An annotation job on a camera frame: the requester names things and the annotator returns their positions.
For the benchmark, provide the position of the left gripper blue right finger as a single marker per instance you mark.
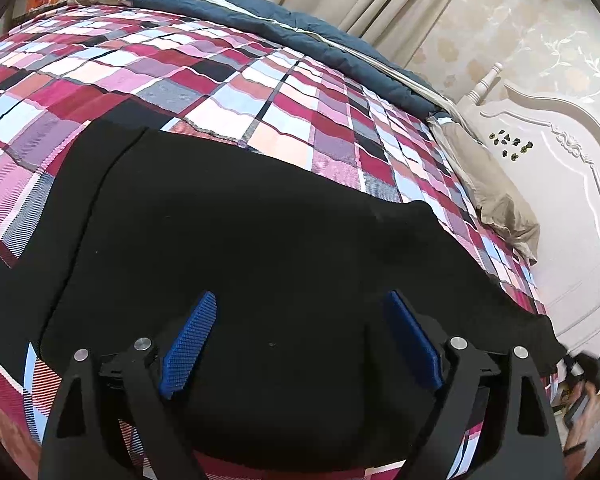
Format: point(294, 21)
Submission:
point(419, 353)

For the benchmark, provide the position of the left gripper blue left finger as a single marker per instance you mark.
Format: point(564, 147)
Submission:
point(183, 351)

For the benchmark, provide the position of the black pants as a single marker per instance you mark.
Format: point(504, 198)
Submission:
point(300, 371)

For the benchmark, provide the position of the person's right hand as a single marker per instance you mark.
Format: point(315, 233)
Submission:
point(574, 451)

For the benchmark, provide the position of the beige pillow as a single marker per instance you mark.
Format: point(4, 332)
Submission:
point(497, 200)

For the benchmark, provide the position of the white carved headboard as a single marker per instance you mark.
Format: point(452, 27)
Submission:
point(558, 173)

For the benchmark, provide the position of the plaid pink red bedsheet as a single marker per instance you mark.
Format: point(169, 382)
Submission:
point(60, 73)

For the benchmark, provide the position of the dark blue quilt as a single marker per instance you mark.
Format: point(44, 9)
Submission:
point(327, 44)

